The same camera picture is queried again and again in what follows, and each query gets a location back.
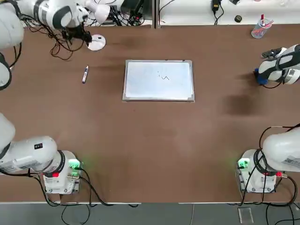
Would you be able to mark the black finned power supply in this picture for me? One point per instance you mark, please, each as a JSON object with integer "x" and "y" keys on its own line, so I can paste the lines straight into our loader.
{"x": 131, "y": 7}

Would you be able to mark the small circuit board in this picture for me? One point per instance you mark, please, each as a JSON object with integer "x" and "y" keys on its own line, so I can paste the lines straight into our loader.
{"x": 137, "y": 20}

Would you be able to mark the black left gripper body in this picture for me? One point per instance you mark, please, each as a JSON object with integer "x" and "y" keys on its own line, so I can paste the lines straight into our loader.
{"x": 75, "y": 29}

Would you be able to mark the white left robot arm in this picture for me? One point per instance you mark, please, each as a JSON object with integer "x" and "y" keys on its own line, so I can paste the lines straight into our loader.
{"x": 30, "y": 154}

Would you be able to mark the aluminium frame post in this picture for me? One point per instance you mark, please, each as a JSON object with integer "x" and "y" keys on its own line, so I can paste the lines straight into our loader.
{"x": 156, "y": 14}

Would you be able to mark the silver framed whiteboard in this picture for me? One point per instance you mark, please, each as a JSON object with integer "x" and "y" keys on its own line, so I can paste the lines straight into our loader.
{"x": 159, "y": 86}

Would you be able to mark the black tape roll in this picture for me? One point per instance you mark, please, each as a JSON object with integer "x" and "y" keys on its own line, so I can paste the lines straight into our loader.
{"x": 236, "y": 18}

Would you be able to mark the clear plastic pen cup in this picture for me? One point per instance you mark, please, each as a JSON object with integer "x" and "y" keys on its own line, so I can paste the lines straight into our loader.
{"x": 257, "y": 32}

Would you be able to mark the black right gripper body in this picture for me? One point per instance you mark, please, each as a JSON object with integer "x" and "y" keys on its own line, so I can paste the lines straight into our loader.
{"x": 273, "y": 53}

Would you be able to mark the white desk lamp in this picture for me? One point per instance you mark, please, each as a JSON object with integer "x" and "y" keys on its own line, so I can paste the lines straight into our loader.
{"x": 99, "y": 43}

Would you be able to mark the red marker pen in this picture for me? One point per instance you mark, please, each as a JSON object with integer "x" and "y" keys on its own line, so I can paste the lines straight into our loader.
{"x": 269, "y": 23}

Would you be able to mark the blue plastic eraser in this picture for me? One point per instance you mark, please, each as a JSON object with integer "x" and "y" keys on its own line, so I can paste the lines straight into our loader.
{"x": 262, "y": 82}

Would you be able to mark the grey floor plate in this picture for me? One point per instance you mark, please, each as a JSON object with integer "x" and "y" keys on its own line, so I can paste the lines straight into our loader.
{"x": 245, "y": 215}

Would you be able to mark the red capped white marker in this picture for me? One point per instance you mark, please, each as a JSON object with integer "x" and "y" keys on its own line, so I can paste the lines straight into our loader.
{"x": 262, "y": 18}

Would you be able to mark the black power adapter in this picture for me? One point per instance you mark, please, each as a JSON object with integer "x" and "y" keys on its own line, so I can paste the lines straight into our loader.
{"x": 215, "y": 4}

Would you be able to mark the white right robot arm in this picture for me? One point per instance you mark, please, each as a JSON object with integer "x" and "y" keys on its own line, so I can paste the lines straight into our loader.
{"x": 281, "y": 150}

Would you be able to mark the blue white whiteboard marker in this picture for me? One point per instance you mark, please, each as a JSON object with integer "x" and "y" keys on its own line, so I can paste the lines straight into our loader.
{"x": 85, "y": 75}

